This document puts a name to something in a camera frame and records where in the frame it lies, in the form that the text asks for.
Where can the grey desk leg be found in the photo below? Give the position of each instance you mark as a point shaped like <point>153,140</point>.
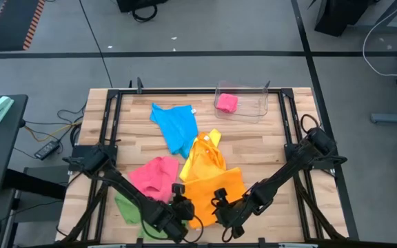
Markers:
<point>395,118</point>
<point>384,27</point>

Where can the black metal rig frame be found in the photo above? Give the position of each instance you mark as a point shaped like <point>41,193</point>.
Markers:
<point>198,91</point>

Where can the black equipment base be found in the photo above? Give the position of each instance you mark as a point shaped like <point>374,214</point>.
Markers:
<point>140,5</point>

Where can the clear plastic bin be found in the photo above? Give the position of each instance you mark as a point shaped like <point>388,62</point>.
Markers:
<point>250,110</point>

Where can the pink microfiber towel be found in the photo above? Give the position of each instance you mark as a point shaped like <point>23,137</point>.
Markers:
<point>226,102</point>
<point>153,177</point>

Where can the black floor mat orange edge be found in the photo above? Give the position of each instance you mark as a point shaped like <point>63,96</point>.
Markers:
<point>12,24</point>

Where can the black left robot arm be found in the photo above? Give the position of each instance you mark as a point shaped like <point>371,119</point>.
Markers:
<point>126,187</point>

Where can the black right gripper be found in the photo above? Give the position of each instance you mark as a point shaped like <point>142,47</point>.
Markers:
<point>231,213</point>

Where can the black power adapter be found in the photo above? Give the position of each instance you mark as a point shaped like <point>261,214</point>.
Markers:
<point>47,149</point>

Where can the black side desk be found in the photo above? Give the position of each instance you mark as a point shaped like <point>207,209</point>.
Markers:
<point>2,144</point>

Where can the green microfiber towel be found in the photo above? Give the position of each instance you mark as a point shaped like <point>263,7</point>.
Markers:
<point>127,211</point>

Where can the yellow microfiber towel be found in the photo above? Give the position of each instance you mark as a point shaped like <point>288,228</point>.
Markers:
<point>215,135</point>

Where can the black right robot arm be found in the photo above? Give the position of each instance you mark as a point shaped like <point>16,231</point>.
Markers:
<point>288,168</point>

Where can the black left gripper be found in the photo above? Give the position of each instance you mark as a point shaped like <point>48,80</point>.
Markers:
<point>183,211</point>

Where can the blue microfiber towel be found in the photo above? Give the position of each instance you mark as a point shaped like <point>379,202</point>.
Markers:
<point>176,127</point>

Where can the black cabinet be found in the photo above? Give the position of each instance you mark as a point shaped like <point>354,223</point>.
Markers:
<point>340,15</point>

